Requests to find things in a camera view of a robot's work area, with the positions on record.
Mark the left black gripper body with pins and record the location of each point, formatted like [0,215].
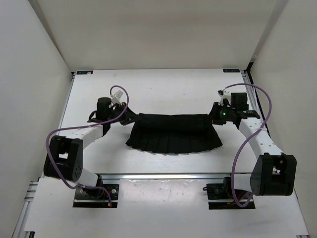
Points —
[118,111]

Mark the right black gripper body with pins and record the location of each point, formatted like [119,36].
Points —
[225,114]

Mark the black pleated skirt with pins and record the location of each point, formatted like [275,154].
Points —
[174,134]

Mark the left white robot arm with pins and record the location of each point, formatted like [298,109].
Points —
[65,153]

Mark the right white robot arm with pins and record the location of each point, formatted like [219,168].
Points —
[274,171]

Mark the right blue corner label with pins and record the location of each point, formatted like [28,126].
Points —
[229,70]

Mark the blue corner label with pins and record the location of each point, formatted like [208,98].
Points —
[84,72]
[229,70]

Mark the left blue corner label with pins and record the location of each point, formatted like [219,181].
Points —
[84,72]

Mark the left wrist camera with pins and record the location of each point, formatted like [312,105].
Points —
[116,97]

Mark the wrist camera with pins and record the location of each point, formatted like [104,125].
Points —
[116,97]
[238,101]

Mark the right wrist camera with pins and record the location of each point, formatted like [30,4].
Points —
[238,101]

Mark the front aluminium rail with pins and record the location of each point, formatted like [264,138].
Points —
[164,176]

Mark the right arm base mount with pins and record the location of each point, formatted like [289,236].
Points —
[220,196]

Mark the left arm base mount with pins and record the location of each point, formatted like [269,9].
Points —
[97,198]

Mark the left aluminium frame rail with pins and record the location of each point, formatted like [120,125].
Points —
[19,230]

